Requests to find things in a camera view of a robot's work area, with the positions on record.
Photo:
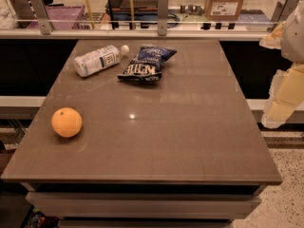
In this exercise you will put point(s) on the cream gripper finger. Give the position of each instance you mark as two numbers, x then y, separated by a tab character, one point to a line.
273	40
286	94

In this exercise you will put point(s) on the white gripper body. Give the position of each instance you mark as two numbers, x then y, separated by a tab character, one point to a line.
294	37

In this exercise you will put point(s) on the orange fruit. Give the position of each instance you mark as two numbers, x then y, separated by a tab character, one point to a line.
66	122

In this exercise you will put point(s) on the cardboard box with label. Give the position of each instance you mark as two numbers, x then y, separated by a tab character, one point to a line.
222	9

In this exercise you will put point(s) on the blue kettle chips bag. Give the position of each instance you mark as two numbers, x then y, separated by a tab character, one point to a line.
146	66

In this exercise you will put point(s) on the orange and blue cart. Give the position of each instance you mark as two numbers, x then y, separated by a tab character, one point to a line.
131	11

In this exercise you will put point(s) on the clear plastic water bottle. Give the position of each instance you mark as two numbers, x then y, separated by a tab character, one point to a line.
99	59

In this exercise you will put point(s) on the purple plastic crate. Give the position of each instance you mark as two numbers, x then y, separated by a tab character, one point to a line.
62	17

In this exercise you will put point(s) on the white table base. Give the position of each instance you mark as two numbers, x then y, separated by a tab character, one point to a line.
190	207

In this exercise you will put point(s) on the right metal railing bracket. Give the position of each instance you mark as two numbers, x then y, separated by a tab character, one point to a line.
282	10

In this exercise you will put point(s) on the metal railing bracket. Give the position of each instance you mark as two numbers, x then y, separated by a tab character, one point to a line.
42	17
282	10
162	17

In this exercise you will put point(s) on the middle metal railing bracket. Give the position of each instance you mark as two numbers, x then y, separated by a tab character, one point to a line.
162	17

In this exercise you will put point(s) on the left metal railing bracket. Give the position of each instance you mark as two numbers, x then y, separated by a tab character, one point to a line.
42	17

